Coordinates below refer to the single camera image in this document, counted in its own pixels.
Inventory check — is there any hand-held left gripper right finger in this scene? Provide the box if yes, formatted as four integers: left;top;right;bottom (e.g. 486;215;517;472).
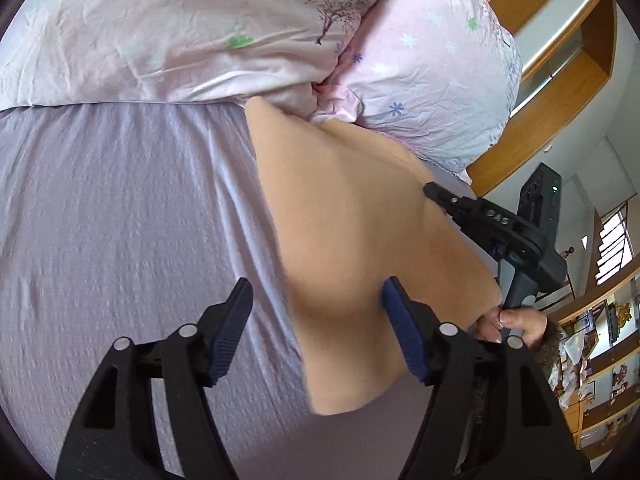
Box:
381;275;584;480

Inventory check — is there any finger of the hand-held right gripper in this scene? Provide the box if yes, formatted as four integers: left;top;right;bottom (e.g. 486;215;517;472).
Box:
423;182;482;227

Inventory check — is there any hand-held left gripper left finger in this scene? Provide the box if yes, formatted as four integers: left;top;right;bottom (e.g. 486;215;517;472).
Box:
55;277;254;480

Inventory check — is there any peach cloth garment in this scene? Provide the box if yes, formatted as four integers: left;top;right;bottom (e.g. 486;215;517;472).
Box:
246;96;504;416

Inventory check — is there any person's right hand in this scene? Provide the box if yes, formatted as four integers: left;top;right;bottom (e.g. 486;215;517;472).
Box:
472;307;549;346

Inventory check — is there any window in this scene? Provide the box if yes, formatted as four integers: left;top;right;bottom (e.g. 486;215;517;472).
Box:
594;209;637;287

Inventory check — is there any pink floral pillow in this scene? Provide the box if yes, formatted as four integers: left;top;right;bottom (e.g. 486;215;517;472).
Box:
312;0;524;186

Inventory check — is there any lavender bed sheet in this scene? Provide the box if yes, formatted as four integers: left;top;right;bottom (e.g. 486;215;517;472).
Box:
0;102;481;480

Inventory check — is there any wooden bookshelf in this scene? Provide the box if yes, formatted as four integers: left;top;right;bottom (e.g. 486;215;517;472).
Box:
547;262;640;466

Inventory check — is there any wooden headboard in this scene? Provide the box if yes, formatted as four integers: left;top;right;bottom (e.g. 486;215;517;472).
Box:
467;0;619;197

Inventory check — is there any pale pink floral quilt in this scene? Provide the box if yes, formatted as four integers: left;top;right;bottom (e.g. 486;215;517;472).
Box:
0;0;411;121

